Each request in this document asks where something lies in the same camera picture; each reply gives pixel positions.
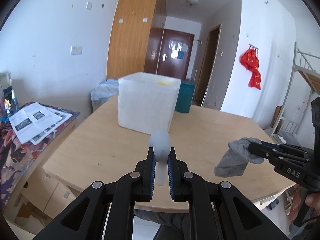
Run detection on grey cushion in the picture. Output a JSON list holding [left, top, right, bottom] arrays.
[[277, 130, 300, 145]]

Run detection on red hanging bags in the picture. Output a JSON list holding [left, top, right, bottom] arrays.
[[239, 49, 262, 90]]

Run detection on person's right hand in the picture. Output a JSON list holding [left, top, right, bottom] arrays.
[[291, 183, 320, 209]]

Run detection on white bin under cloth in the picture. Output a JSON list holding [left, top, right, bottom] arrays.
[[92, 100, 105, 113]]

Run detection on white metal bunk bed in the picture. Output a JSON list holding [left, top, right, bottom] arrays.
[[271, 41, 320, 145]]

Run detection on floral cloth side cabinet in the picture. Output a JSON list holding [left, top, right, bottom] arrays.
[[2, 112, 83, 220]]

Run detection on person's dark trousers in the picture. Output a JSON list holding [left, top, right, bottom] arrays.
[[134, 209, 193, 240]]

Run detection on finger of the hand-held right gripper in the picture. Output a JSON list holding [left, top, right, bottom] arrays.
[[260, 141, 313, 155], [248, 142, 309, 167]]

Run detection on wooden wardrobe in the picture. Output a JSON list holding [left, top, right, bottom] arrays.
[[106, 0, 167, 80]]

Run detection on dark brown entrance door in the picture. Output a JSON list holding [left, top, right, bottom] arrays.
[[156, 29, 195, 80]]

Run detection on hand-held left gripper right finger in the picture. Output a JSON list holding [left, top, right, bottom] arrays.
[[168, 147, 290, 240]]

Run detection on teal plastic bucket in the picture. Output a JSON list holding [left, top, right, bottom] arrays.
[[174, 79, 197, 114]]

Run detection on leaning wooden boards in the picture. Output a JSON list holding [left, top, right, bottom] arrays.
[[271, 106, 282, 130]]

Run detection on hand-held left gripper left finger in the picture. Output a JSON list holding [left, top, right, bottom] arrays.
[[32, 147, 157, 240]]

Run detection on translucent white spoon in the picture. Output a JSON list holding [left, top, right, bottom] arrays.
[[149, 128, 172, 187]]

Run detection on brown side door frame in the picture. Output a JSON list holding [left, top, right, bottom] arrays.
[[194, 24, 222, 107]]

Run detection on light blue cloth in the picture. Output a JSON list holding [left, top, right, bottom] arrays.
[[90, 78, 119, 103]]

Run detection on white printed paper sheet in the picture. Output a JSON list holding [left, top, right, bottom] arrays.
[[30, 107, 72, 145], [9, 102, 63, 144]]

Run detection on white foam box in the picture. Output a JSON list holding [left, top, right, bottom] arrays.
[[117, 72, 182, 134]]

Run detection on grey sock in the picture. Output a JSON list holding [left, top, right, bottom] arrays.
[[214, 137, 264, 178]]

